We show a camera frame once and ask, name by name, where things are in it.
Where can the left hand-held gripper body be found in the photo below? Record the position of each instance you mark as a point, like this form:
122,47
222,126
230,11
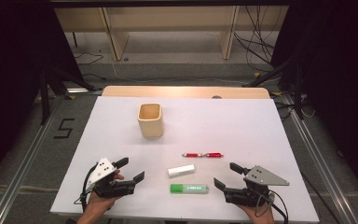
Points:
102,170

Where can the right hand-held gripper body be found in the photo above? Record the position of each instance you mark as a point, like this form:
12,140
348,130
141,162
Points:
264,177

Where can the red pen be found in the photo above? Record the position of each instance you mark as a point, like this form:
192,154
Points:
213,154

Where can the green marker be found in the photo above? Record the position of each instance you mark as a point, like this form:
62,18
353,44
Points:
177,188

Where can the white eraser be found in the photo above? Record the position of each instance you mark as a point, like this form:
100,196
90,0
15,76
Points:
181,170

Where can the beige square pen cup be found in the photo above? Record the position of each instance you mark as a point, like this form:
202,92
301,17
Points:
150,127

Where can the person's left hand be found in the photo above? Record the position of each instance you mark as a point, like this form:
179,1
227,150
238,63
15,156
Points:
98,202

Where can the person's right hand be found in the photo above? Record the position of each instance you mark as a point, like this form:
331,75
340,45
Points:
258,216

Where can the white board sheet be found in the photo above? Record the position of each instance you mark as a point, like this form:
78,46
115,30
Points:
230,124

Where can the light wooden table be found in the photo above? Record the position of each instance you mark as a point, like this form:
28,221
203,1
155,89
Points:
167,92

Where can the black metal stand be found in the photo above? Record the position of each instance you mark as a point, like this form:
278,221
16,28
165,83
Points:
45,99
298,93

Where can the black curtain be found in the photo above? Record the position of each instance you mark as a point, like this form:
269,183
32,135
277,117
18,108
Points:
348,77
9,77

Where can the aluminium floor rail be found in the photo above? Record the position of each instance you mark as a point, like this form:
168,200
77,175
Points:
320,161
18,179

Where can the beige wooden desk frame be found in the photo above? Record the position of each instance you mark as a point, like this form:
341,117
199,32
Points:
167,18

